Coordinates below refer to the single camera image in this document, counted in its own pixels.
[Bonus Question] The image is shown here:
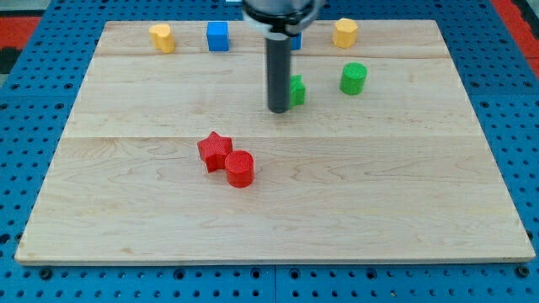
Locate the robot arm flange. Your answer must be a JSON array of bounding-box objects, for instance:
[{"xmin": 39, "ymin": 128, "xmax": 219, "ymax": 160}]
[{"xmin": 242, "ymin": 0, "xmax": 325, "ymax": 37}]

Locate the red cylinder block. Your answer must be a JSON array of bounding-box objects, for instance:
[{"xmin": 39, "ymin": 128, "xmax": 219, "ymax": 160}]
[{"xmin": 225, "ymin": 150, "xmax": 254, "ymax": 188}]

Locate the red star block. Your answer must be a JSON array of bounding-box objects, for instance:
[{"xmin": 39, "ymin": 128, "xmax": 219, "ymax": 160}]
[{"xmin": 197, "ymin": 131, "xmax": 233, "ymax": 173}]

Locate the green star block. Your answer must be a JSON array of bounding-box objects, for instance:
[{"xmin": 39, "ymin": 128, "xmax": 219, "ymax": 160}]
[{"xmin": 289, "ymin": 75, "xmax": 306, "ymax": 108}]

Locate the wooden board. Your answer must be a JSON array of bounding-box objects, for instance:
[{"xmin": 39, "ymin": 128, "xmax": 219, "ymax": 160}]
[{"xmin": 15, "ymin": 20, "xmax": 535, "ymax": 266}]

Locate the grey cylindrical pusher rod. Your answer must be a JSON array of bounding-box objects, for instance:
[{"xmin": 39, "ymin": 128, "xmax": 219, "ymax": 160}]
[{"xmin": 265, "ymin": 33, "xmax": 291, "ymax": 114}]

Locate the blue block behind rod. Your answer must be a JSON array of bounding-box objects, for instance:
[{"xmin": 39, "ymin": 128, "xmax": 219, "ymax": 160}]
[{"xmin": 290, "ymin": 32, "xmax": 302, "ymax": 51}]

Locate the green cylinder block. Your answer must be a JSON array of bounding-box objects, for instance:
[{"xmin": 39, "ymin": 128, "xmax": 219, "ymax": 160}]
[{"xmin": 339, "ymin": 62, "xmax": 367, "ymax": 95}]

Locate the blue cube block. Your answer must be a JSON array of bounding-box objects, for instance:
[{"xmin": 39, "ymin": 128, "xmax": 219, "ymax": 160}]
[{"xmin": 206, "ymin": 21, "xmax": 229, "ymax": 52}]

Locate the yellow hexagon block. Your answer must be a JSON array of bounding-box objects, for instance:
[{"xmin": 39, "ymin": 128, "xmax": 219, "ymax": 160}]
[{"xmin": 332, "ymin": 18, "xmax": 359, "ymax": 49}]

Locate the yellow heart block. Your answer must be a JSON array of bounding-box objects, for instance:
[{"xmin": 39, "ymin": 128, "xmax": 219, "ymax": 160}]
[{"xmin": 148, "ymin": 24, "xmax": 175, "ymax": 53}]

